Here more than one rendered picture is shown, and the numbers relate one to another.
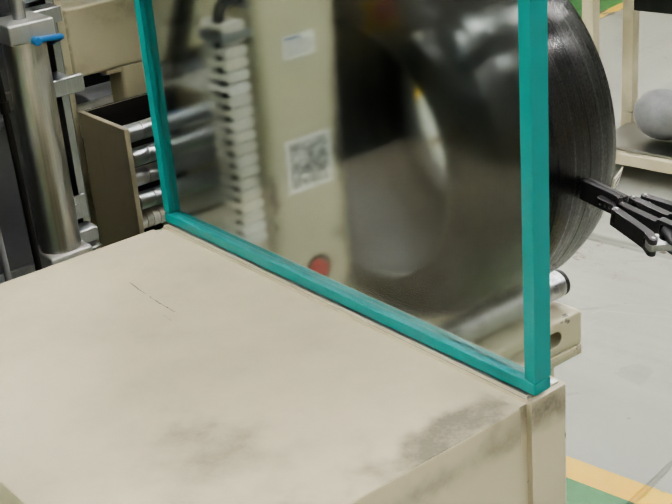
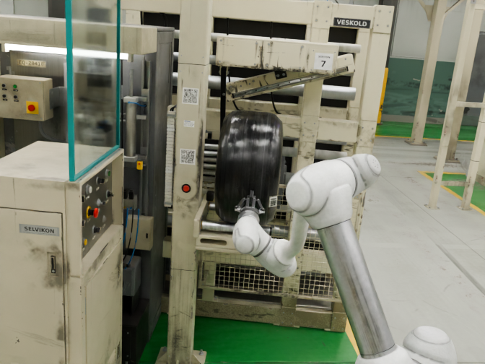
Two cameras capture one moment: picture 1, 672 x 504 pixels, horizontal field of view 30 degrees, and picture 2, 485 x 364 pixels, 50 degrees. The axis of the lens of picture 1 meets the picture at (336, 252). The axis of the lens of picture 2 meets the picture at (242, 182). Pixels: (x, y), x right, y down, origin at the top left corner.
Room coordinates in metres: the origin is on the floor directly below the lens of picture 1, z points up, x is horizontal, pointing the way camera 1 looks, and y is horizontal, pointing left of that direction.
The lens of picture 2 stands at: (-0.09, -1.73, 1.84)
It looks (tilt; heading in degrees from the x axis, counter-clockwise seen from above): 17 degrees down; 40
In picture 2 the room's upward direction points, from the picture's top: 5 degrees clockwise
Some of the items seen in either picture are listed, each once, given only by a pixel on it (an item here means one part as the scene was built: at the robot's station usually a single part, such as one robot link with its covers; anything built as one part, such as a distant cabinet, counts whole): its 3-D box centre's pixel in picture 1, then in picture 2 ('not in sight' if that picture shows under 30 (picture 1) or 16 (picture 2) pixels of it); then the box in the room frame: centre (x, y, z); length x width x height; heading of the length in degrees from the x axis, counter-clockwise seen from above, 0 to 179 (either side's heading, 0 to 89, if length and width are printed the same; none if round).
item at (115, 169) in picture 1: (165, 189); (206, 166); (1.98, 0.28, 1.05); 0.20 x 0.15 x 0.30; 127
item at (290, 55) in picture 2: not in sight; (276, 54); (2.12, -0.05, 1.71); 0.61 x 0.25 x 0.15; 127
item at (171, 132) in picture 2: not in sight; (171, 159); (1.56, 0.11, 1.19); 0.05 x 0.04 x 0.48; 37
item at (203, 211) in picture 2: not in sight; (202, 214); (1.70, 0.01, 0.90); 0.40 x 0.03 x 0.10; 37
